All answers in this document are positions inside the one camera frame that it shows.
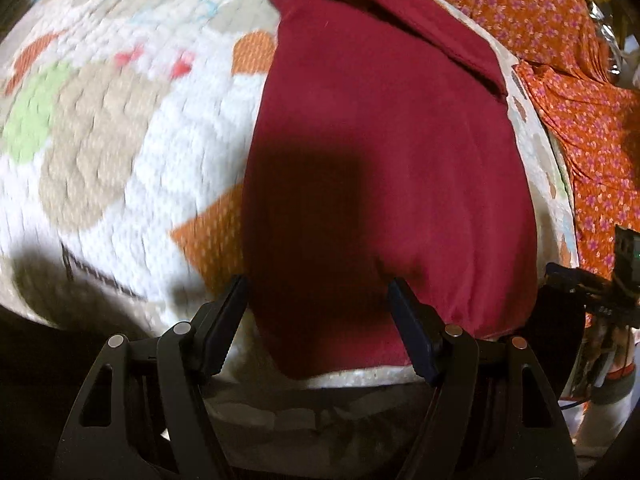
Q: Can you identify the clear plastic wrapper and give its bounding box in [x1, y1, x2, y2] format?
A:
[587, 0, 627, 77]

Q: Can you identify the heart print quilted blanket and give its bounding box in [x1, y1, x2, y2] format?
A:
[0, 0, 582, 477]

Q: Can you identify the orange floral garment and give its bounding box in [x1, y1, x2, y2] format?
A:
[411, 0, 640, 330]

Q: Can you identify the maroon garment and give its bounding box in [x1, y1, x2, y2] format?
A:
[241, 0, 543, 381]

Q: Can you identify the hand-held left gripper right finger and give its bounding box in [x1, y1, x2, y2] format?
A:
[387, 277, 581, 480]

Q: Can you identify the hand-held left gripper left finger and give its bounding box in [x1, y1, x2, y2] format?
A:
[52, 275, 251, 480]

